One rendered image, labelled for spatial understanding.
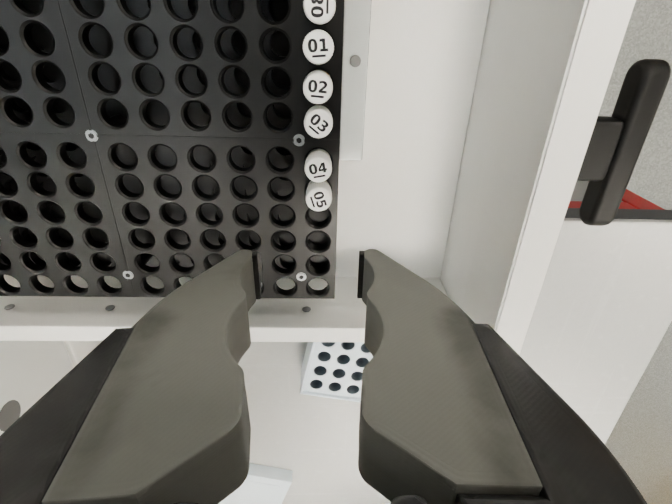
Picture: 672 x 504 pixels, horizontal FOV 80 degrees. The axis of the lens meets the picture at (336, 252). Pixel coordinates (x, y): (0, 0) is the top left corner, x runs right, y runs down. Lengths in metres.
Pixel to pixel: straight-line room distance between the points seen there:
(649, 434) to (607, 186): 2.09
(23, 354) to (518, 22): 0.40
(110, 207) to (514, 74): 0.20
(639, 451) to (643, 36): 1.70
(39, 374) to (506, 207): 0.38
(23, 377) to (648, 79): 0.44
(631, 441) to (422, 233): 2.05
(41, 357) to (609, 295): 0.52
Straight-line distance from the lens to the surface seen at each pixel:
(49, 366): 0.44
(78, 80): 0.21
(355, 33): 0.24
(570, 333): 0.50
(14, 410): 0.41
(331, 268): 0.22
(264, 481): 0.60
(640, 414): 2.16
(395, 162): 0.26
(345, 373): 0.42
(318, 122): 0.18
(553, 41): 0.19
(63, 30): 0.21
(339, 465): 0.60
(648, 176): 1.47
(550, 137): 0.18
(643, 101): 0.22
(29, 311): 0.32
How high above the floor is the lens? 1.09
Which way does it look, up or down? 61 degrees down
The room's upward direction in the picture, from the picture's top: 177 degrees clockwise
